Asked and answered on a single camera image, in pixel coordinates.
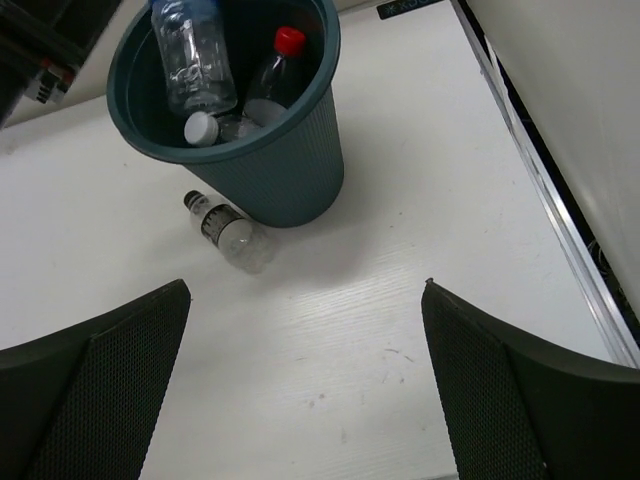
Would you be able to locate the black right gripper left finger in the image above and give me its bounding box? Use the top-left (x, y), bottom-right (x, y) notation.
top-left (1, 280), bottom-right (191, 479)

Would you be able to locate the red label water bottle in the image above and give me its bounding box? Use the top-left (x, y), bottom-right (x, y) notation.
top-left (243, 26), bottom-right (306, 127)

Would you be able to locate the dark label bottle black cap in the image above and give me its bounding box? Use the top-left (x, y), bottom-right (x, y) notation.
top-left (183, 190), bottom-right (276, 274)

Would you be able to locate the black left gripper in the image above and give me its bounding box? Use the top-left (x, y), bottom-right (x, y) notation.
top-left (1, 0), bottom-right (121, 124)

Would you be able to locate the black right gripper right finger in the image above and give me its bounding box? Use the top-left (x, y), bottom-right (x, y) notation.
top-left (421, 280), bottom-right (639, 479)

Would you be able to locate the aluminium table rail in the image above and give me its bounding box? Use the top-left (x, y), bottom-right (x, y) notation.
top-left (452, 1), bottom-right (639, 368)

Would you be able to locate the teal plastic bin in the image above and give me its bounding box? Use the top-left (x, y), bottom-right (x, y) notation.
top-left (106, 1), bottom-right (344, 228)

